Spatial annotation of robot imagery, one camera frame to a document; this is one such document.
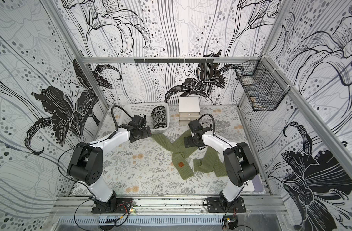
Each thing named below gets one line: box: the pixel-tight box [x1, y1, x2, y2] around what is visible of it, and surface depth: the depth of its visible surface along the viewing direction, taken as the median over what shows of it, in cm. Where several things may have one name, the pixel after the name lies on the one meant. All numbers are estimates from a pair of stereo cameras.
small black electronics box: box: [222, 215, 239, 230], surface depth 72 cm
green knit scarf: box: [151, 129, 228, 180], surface depth 89 cm
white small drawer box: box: [178, 96, 201, 126], surface depth 103 cm
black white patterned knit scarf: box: [150, 105, 168, 129], surface depth 100 cm
